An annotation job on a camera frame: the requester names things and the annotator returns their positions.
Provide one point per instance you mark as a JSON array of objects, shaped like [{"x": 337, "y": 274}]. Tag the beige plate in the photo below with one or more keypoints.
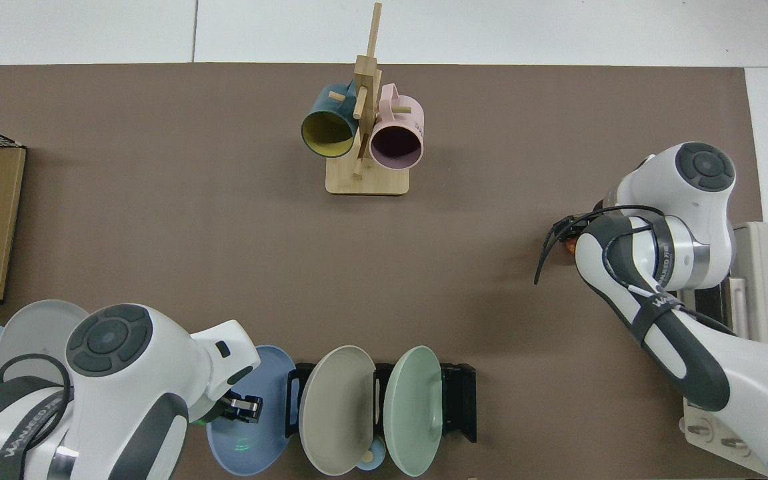
[{"x": 337, "y": 413}]

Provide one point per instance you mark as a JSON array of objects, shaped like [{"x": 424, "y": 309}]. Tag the pale green plate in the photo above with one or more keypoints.
[{"x": 414, "y": 413}]

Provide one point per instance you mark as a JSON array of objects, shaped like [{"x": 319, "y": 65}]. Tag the black dish rack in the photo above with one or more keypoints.
[{"x": 460, "y": 400}]

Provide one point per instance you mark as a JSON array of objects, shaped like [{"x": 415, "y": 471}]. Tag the grey plate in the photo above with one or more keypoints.
[{"x": 30, "y": 326}]

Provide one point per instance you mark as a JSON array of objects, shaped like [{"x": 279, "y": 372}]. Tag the small blue round thing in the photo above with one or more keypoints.
[{"x": 374, "y": 460}]

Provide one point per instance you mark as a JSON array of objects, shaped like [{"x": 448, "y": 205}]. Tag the brown table cloth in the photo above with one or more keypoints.
[{"x": 224, "y": 253}]

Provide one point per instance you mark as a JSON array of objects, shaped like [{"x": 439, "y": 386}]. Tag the pink cup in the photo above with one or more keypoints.
[{"x": 396, "y": 143}]

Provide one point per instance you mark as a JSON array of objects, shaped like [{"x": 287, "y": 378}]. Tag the wooden cup stand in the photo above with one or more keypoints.
[{"x": 367, "y": 181}]

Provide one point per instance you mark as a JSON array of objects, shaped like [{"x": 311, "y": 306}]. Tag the dark teal cup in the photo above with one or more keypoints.
[{"x": 327, "y": 136}]

